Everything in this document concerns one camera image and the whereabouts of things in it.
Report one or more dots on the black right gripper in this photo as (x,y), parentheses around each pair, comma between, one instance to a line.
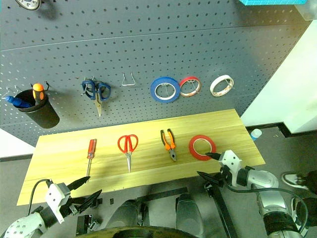
(224,177)

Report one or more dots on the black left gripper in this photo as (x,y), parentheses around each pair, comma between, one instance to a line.
(69,207)

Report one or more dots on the dark grey metal pegboard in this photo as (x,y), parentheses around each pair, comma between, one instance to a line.
(173,44)

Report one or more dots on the wide red tape roll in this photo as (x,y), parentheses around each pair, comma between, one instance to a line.
(192,147)

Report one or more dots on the grey rounded robot leg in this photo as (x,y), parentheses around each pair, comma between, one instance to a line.
(128,213)
(189,214)

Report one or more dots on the clear bottle with blue cap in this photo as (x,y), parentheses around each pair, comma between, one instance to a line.
(255,135)

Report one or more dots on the dark curved robot torso edge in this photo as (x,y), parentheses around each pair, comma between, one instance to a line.
(138,233)

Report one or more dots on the white tape roll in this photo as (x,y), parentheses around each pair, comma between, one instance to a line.
(214,85)

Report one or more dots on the white sneaker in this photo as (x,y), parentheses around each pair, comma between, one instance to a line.
(293,179)

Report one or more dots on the black cup holder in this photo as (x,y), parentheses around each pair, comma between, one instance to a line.
(42,112)

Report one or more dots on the thin red tape roll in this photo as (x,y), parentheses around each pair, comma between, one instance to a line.
(184,81)

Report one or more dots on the blue tape roll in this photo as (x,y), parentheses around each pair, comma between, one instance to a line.
(154,93)

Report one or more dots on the dark trouser leg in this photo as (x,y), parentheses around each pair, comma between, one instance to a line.
(309,183)

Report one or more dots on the teal box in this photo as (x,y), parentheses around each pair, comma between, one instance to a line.
(272,2)

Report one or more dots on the round silver disc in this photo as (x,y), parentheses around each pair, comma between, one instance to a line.
(27,3)

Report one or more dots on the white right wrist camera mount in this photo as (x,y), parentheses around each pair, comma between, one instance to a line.
(231,161)

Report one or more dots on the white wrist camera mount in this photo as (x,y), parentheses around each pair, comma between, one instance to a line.
(231,161)
(54,196)

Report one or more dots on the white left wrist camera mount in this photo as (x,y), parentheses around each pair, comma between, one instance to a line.
(54,196)

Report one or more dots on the silver metal bracket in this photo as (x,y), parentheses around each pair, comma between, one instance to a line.
(88,224)

